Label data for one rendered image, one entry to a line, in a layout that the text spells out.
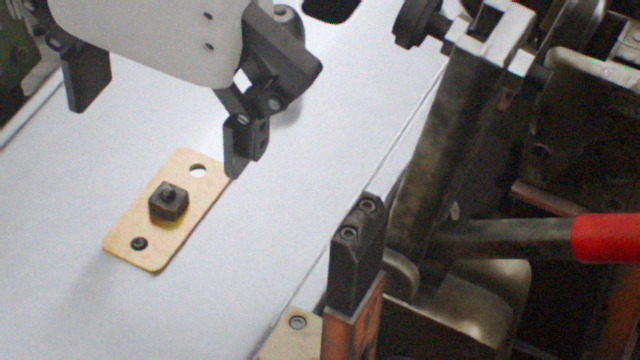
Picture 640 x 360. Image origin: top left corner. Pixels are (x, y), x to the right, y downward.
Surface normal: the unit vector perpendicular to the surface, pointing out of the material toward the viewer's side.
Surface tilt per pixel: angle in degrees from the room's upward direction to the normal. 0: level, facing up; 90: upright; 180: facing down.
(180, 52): 95
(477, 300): 0
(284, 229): 0
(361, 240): 63
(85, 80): 89
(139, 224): 0
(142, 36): 96
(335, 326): 90
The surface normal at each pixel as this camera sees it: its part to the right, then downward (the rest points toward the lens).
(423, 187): -0.46, 0.67
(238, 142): 0.89, 0.36
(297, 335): 0.04, -0.64
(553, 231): -0.45, -0.74
